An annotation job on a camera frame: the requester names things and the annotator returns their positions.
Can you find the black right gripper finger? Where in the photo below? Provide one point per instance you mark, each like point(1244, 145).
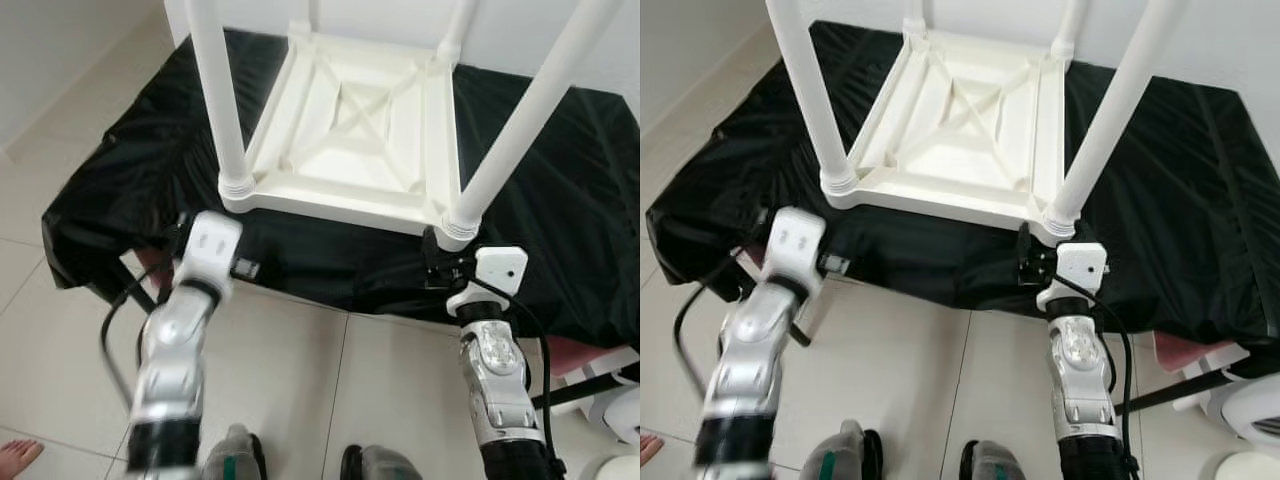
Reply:
point(431, 245)
point(1025, 242)

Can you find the white plastic children table top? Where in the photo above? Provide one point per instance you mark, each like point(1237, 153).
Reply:
point(340, 180)
point(950, 170)

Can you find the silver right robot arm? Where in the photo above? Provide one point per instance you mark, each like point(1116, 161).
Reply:
point(495, 380)
point(1085, 380)

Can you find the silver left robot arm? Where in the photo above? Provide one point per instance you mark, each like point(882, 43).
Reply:
point(170, 350)
point(745, 350)

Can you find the black metal table leg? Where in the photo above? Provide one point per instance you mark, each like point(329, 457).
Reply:
point(797, 325)
point(585, 390)
point(138, 285)
point(1170, 392)

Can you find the black cloth table cover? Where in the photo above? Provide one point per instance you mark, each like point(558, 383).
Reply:
point(560, 220)
point(1190, 220)

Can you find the grey left robot leg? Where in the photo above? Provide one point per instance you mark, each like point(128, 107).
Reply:
point(232, 458)
point(840, 458)

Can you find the white dome-shaped appliance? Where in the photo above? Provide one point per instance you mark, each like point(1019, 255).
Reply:
point(620, 410)
point(1250, 400)

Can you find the bare person foot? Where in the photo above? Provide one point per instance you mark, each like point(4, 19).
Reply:
point(18, 460)
point(650, 448)

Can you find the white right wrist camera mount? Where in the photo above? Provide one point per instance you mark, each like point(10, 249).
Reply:
point(1080, 265)
point(500, 268)

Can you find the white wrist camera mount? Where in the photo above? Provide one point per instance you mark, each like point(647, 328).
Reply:
point(795, 240)
point(500, 268)
point(1080, 265)
point(210, 245)

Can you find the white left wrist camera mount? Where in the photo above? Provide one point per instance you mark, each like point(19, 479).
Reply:
point(795, 240)
point(210, 245)

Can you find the pink table frame corner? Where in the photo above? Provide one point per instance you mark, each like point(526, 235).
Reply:
point(155, 265)

